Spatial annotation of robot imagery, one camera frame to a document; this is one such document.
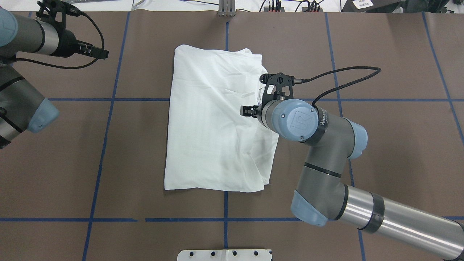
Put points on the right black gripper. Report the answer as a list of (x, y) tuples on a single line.
[(248, 111)]

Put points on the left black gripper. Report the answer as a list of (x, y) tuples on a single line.
[(69, 45)]

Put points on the white long-sleeve printed shirt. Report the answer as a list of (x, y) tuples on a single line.
[(209, 144)]

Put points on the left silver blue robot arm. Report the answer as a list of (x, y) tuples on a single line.
[(23, 107)]

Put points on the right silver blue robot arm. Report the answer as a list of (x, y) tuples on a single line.
[(333, 142)]

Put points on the upper orange black adapter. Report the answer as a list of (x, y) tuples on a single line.
[(272, 6)]

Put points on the orange black adapter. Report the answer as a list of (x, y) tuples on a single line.
[(312, 6), (272, 6)]

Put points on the lower orange black adapter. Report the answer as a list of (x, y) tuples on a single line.
[(312, 6)]

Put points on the aluminium frame post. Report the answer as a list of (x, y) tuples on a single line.
[(226, 8)]

